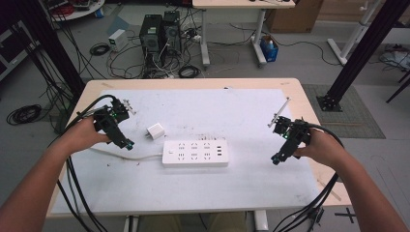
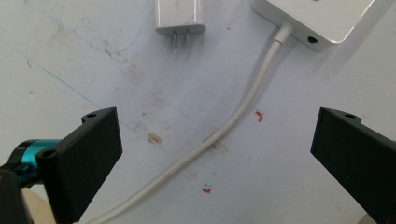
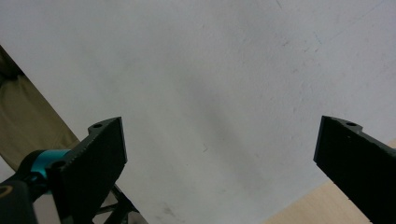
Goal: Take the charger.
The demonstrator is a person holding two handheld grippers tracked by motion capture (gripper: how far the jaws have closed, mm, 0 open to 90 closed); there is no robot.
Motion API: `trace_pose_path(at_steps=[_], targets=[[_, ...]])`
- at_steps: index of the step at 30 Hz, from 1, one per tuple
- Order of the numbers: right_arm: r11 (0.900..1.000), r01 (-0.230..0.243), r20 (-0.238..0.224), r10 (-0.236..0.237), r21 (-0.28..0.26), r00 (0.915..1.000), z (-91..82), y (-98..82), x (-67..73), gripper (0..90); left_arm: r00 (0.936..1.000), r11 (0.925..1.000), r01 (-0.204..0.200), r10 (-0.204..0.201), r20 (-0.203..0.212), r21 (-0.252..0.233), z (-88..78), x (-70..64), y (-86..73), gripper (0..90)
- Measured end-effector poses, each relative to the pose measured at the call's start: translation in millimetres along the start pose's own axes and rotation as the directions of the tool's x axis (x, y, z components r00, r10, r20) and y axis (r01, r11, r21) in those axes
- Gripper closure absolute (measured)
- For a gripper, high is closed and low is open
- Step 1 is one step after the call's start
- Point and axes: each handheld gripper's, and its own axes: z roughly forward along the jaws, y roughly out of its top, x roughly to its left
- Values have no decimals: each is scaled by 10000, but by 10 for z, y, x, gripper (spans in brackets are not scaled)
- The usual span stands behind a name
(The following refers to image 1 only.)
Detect white metal stand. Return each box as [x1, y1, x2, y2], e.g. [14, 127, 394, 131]
[326, 0, 379, 66]

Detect black chair leg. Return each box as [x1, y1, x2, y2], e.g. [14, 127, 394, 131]
[385, 72, 410, 104]

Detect white power supply box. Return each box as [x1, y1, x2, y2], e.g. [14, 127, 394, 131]
[107, 28, 130, 53]

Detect white power strip cable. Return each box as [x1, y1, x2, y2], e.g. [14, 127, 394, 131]
[89, 146, 164, 161]

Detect round white table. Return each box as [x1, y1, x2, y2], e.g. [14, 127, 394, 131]
[42, 0, 106, 23]

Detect black computer tower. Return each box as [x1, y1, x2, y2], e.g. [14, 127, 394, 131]
[138, 14, 163, 69]
[161, 10, 183, 56]

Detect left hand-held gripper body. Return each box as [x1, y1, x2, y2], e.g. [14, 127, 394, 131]
[92, 96, 135, 152]

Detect person's left hand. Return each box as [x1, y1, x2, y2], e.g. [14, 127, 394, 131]
[58, 115, 113, 155]

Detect left gripper black cable bundle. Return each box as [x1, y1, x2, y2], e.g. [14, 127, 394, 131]
[47, 94, 118, 232]

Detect tangle of floor cables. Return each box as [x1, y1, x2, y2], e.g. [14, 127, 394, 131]
[105, 28, 207, 80]

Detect black metal frame post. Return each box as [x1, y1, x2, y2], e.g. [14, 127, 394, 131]
[315, 0, 410, 113]
[13, 0, 87, 98]

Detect person's right hand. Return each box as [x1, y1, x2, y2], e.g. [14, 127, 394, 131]
[293, 128, 349, 169]

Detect brown cardboard box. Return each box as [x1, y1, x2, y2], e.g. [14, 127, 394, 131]
[265, 0, 325, 34]

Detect light wooden desk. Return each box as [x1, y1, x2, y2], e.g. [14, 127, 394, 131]
[191, 0, 297, 69]

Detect grey metal rack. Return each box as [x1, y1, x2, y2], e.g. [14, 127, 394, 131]
[0, 18, 37, 82]

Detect grey floor mat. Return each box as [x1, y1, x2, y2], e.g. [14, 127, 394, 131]
[301, 83, 387, 140]

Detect white charger plug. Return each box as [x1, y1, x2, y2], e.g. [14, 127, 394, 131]
[146, 122, 166, 141]

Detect gripper black cable bundle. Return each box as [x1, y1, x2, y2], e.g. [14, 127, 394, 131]
[273, 123, 345, 232]
[47, 94, 118, 232]

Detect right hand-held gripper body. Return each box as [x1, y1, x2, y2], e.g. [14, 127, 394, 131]
[270, 115, 312, 166]

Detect right gripper black cable bundle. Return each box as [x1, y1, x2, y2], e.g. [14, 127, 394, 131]
[273, 123, 345, 232]

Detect white table mat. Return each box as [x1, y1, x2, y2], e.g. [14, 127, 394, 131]
[50, 88, 321, 216]

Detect coil of black cable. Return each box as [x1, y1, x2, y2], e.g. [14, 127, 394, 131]
[178, 65, 202, 79]
[6, 103, 44, 127]
[89, 42, 111, 57]

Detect white power strip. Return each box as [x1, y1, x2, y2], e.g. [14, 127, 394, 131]
[161, 138, 231, 168]

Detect white table leg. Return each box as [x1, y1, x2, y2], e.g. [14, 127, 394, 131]
[253, 210, 270, 232]

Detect blue box with bottles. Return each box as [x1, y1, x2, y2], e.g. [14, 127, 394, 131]
[259, 34, 279, 64]

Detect person's khaki pants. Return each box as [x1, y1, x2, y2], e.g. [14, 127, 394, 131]
[137, 212, 249, 232]

